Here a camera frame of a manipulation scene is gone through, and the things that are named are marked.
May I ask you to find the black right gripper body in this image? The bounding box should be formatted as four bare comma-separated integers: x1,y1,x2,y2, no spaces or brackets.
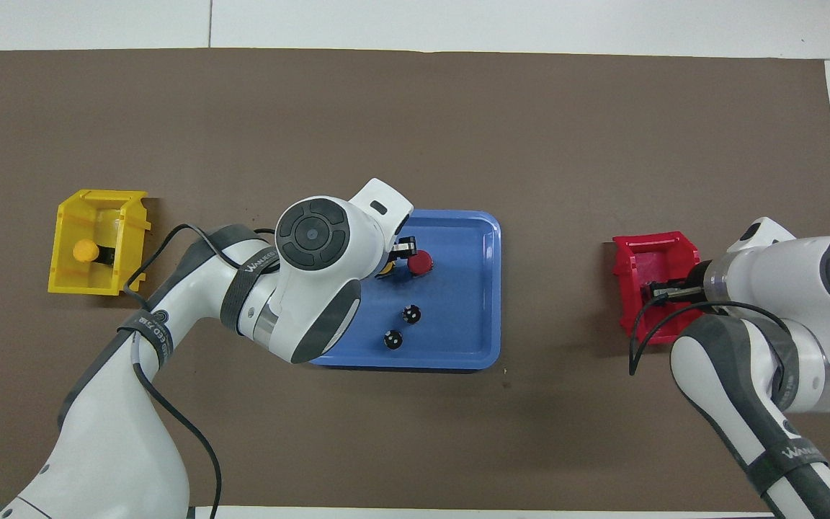
684,264,711,311

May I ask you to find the blue plastic tray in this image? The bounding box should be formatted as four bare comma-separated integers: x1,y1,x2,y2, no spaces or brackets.
307,209,502,371

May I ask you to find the red plastic storage bin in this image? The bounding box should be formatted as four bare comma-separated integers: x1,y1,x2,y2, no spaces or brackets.
612,231,713,346

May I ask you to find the brown paper table mat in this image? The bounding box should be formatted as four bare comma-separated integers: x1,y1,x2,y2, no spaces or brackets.
0,48,830,514

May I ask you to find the yellow plastic storage bin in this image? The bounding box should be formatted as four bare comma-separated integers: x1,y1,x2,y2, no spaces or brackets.
48,189,152,297

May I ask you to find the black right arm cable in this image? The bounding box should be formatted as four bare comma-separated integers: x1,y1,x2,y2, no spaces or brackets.
628,298,795,404

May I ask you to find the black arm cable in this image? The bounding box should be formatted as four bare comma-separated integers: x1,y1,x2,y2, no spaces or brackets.
628,298,795,404
120,223,279,519

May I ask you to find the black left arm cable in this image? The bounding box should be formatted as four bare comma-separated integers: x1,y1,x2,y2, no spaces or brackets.
120,223,279,519

